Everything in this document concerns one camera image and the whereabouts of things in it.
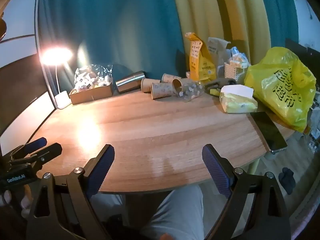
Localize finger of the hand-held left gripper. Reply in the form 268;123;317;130
11;137;48;159
24;142;63;173

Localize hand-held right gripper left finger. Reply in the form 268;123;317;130
26;144;115;240

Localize black cloth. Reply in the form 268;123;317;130
278;167;297;195

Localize person's left hand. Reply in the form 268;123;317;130
0;184;33;218

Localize yellow plastic bag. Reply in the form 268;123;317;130
244;47;317;133

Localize yellow paper bag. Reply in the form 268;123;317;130
184;32;217;80

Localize clear bag of snacks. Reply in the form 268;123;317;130
74;64;113;90

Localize yellow curtain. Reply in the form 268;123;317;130
170;0;272;64

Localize person's leg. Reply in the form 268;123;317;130
140;185;206;240
90;194;125;217

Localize yellow tissue pack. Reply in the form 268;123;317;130
219;85;258;113

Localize teal curtain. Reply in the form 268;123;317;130
37;0;187;98
260;0;300;53

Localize black smartphone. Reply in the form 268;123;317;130
246;111;288;153

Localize dark framed panel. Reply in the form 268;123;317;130
0;34;56;155

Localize brown paper cup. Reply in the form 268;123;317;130
141;77;161;93
161;73;182;83
172;78;190;93
150;82;174;100

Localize stainless steel cup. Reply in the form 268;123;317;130
115;70;146;94

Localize packets in clear wrap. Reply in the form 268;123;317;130
229;46;251;68

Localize dark grey object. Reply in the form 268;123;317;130
204;78;237;90

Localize white desk lamp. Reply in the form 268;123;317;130
40;46;73;110

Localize grey paper bag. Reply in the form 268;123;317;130
207;37;232;68

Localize brown cardboard box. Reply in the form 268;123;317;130
69;82;114;105

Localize clear plastic sleeve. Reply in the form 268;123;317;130
175;79;206;103

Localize white woven basket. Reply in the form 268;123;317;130
224;61;248;78

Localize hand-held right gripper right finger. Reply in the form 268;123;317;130
202;144;292;240

